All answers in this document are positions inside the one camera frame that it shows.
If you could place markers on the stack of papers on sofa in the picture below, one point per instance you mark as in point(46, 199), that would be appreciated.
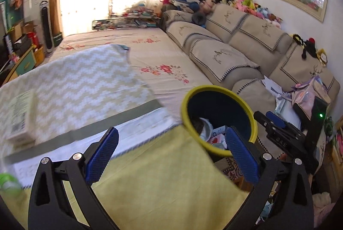
point(283, 107)

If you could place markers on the cluttered low glass table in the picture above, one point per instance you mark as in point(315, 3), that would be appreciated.
point(130, 21)

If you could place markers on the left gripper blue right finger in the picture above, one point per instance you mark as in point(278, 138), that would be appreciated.
point(293, 205)

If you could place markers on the beige sectional sofa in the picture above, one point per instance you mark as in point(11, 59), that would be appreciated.
point(237, 51)

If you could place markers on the black tower fan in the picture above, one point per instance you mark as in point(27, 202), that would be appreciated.
point(46, 25)

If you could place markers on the floral sheet covered bed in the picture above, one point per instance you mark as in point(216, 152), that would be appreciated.
point(156, 58)

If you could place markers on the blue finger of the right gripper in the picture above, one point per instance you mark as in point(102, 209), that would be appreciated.
point(280, 128)
point(281, 143)

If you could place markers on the yellow-rimmed black trash bin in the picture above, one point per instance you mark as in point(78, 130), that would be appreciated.
point(221, 107)

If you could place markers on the pile of plush toys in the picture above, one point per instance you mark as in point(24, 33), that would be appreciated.
point(255, 9)

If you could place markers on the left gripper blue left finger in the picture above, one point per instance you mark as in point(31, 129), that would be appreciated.
point(49, 206)

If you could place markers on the white cardboard product box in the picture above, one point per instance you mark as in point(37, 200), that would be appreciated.
point(21, 121)

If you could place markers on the clear green-lidded plastic jar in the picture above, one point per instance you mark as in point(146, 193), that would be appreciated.
point(9, 184)

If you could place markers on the white Co-Q10 supplement bottle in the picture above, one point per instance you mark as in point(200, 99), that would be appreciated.
point(207, 130)

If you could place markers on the black yellow plush toy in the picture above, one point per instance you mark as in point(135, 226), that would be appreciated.
point(308, 46)

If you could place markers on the red fire extinguisher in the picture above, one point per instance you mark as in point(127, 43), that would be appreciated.
point(33, 36)

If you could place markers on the yellow and grey tablecloth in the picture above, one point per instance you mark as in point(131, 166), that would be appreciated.
point(160, 177)

